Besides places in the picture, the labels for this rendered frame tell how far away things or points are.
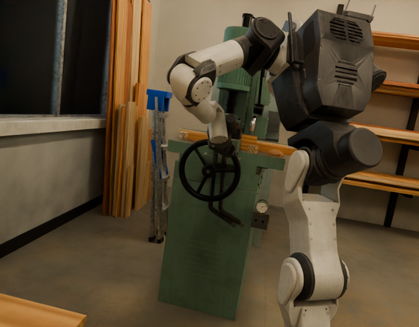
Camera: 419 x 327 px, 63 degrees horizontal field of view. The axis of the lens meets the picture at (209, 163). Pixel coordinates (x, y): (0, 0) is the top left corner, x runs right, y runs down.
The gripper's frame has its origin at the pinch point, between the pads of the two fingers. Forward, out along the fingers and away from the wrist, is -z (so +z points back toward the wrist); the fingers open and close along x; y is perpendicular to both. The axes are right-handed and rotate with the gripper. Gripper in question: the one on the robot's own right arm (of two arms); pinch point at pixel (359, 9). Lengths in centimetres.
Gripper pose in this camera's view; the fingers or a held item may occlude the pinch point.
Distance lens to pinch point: 175.6
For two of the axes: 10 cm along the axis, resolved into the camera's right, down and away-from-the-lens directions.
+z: -3.5, 9.4, -0.5
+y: 2.1, 1.3, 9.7
